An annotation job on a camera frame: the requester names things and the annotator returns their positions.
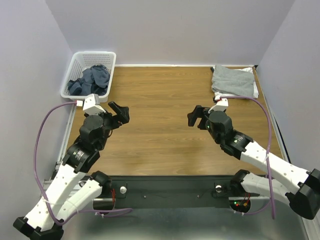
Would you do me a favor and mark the blue printed tank top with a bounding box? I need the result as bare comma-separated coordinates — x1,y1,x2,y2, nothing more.
67,64,111,96

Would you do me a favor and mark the grey folded tank top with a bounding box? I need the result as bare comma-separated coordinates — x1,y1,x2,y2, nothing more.
211,64,255,98

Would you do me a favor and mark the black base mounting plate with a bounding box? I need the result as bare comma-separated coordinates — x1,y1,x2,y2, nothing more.
93,175,253,210

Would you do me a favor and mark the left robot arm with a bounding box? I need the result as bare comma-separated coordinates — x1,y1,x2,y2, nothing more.
13,100,130,240

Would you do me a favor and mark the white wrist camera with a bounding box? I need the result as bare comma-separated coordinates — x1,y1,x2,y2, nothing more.
208,96,229,113
76,93,106,115

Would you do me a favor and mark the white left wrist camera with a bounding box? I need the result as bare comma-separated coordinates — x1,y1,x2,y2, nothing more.
76,93,106,115

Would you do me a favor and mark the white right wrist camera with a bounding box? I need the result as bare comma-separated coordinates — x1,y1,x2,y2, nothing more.
208,96,229,113

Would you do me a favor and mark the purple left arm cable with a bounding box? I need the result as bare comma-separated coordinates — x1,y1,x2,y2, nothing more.
33,101,133,227

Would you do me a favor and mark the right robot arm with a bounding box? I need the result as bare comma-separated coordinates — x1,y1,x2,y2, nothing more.
187,104,320,220

